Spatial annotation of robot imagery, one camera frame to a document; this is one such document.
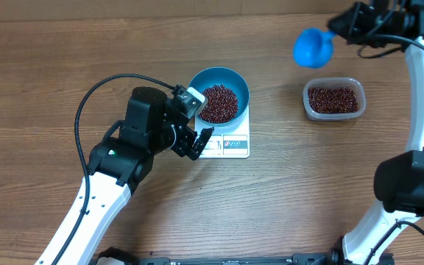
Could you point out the red beans in bowl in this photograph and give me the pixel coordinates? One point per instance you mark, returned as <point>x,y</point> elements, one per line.
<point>222,105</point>

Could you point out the red adzuki beans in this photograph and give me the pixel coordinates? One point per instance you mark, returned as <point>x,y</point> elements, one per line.
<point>332,101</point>

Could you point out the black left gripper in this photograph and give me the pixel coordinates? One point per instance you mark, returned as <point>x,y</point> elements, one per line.
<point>184,148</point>

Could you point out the clear plastic food container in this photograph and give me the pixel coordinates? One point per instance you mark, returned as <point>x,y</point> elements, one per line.
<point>332,83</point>

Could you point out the blue plastic scoop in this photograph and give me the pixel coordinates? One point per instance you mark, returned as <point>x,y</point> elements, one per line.
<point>313,48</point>

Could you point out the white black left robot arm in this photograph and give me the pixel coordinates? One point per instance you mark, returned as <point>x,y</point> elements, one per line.
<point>153,123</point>

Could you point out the white digital kitchen scale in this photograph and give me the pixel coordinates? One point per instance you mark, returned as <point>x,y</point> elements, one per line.
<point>227,140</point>

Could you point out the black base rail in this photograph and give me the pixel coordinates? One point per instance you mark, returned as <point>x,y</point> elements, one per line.
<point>116,256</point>

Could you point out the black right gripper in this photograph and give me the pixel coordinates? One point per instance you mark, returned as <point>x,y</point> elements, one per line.
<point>355,22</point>

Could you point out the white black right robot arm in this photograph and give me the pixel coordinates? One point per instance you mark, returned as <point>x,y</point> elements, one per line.
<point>399,181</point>

